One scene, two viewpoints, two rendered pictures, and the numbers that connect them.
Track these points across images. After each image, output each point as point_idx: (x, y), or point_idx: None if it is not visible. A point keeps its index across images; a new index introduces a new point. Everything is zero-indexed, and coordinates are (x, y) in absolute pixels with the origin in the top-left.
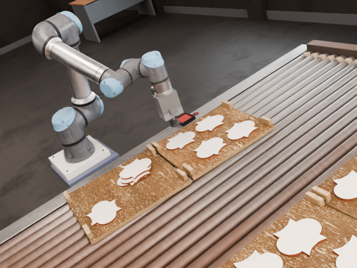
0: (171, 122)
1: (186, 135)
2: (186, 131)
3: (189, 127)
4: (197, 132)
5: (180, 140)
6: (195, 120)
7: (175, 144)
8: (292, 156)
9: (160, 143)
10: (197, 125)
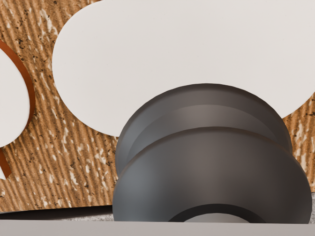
0: (293, 210)
1: (124, 89)
2: (93, 156)
3: (60, 176)
4: (27, 74)
5: (189, 60)
6: (4, 206)
7: (251, 45)
8: None
9: (301, 165)
10: (4, 142)
